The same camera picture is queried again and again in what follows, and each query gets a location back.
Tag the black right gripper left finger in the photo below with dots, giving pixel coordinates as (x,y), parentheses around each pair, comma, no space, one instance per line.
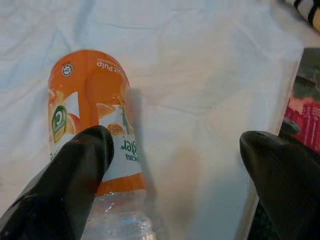
(62,180)

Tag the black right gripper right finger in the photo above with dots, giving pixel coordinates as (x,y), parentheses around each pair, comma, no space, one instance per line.
(287,180)

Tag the dark red cover book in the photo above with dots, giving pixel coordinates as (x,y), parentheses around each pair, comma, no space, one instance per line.
(307,112)

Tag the orange juice plastic bottle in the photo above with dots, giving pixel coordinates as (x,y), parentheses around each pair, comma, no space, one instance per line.
(100,82)

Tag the yellow egg cartoon blanket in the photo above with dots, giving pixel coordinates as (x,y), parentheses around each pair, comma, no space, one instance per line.
(306,7)

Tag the white quilted mattress cover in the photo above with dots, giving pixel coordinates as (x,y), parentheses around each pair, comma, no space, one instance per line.
(175,50)

